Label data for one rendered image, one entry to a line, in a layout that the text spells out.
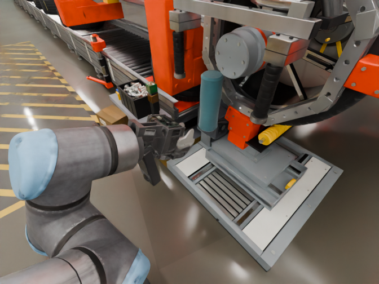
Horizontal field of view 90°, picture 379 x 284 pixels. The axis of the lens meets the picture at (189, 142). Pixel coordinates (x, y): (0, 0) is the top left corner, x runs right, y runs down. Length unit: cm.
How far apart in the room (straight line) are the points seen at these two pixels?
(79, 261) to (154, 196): 98
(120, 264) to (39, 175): 16
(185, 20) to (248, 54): 22
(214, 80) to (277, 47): 34
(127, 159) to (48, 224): 15
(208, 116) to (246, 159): 43
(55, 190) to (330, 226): 130
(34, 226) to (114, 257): 14
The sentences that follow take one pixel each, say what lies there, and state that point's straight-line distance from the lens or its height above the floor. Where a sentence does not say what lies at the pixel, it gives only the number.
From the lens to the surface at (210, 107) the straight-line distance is 80.
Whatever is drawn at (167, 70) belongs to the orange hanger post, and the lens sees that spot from 102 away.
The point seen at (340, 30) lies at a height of 84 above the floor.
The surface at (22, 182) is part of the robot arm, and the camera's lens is 31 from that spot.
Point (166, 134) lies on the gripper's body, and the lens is 39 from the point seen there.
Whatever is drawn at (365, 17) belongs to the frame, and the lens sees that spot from 63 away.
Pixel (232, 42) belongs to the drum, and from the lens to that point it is 61.
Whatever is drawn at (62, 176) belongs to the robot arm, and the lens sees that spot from 31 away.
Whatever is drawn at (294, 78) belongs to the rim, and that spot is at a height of 75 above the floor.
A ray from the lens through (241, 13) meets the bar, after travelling 53.
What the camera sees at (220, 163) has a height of 15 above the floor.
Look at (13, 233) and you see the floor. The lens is 147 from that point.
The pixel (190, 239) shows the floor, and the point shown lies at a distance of 112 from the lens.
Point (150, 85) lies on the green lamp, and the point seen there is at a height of 66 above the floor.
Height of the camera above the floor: 106
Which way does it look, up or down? 44 degrees down
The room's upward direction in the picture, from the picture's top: straight up
